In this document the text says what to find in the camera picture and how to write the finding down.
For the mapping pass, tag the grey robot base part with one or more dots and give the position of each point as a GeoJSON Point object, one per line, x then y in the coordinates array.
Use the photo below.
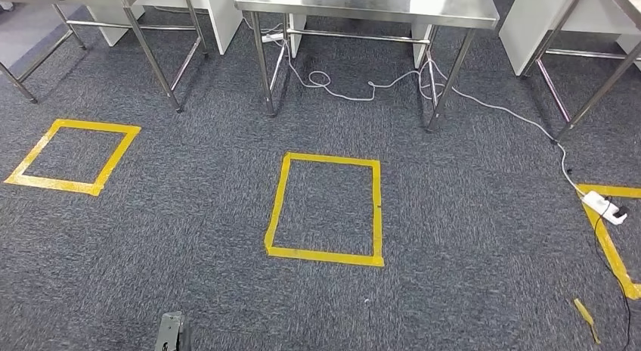
{"type": "Point", "coordinates": [168, 333]}

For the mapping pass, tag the stainless steel workbench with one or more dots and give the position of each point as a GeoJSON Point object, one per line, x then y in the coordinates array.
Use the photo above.
{"type": "Point", "coordinates": [375, 3]}

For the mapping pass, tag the yellow floor tape square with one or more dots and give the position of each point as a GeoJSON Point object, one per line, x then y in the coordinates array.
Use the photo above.
{"type": "Point", "coordinates": [100, 126]}
{"type": "Point", "coordinates": [608, 248]}
{"type": "Point", "coordinates": [325, 256]}

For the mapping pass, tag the white power strip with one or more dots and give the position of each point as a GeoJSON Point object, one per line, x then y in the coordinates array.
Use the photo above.
{"type": "Point", "coordinates": [273, 37]}
{"type": "Point", "coordinates": [601, 206]}

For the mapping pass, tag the white partition panel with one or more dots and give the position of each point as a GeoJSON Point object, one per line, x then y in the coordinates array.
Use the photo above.
{"type": "Point", "coordinates": [220, 23]}
{"type": "Point", "coordinates": [526, 38]}

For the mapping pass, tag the yellow tape scrap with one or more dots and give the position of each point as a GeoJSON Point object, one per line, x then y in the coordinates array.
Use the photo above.
{"type": "Point", "coordinates": [583, 311]}

